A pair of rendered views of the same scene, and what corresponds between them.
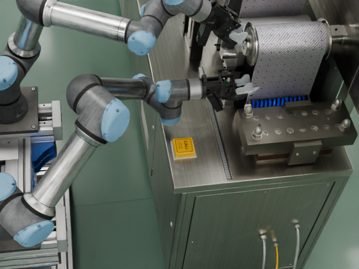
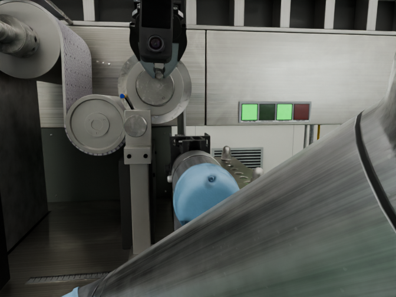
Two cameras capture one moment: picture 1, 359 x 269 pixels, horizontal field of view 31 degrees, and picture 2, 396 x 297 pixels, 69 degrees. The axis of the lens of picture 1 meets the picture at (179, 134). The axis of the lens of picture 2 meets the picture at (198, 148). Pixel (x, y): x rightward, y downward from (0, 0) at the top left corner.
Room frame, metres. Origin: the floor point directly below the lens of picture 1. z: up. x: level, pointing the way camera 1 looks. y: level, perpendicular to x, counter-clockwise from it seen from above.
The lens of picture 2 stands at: (1.43, 0.38, 1.22)
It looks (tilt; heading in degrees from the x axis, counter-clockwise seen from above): 9 degrees down; 278
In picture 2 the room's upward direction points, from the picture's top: straight up
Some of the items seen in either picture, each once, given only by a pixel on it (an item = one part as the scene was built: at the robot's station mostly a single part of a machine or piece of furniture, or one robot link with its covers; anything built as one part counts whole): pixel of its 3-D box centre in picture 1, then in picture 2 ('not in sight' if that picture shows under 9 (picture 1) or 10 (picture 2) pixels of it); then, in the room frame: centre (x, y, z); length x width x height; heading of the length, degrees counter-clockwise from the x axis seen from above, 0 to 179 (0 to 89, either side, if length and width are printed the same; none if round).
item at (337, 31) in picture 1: (337, 31); not in sight; (1.68, -0.49, 1.28); 0.06 x 0.05 x 0.02; 106
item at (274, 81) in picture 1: (282, 81); (181, 144); (1.58, -0.34, 1.11); 0.23 x 0.01 x 0.18; 106
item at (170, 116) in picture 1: (167, 107); not in sight; (1.48, 0.06, 1.01); 0.11 x 0.08 x 0.11; 51
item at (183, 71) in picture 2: (250, 44); (155, 86); (1.60, -0.20, 1.25); 0.15 x 0.01 x 0.15; 16
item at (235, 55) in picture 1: (229, 77); (139, 187); (1.63, -0.15, 1.05); 0.06 x 0.05 x 0.31; 106
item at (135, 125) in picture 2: (224, 53); (135, 125); (1.62, -0.12, 1.18); 0.04 x 0.02 x 0.04; 16
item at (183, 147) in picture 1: (183, 147); not in sight; (1.39, -0.02, 0.91); 0.07 x 0.07 x 0.02; 16
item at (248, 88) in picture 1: (248, 87); not in sight; (1.53, -0.22, 1.11); 0.09 x 0.03 x 0.06; 104
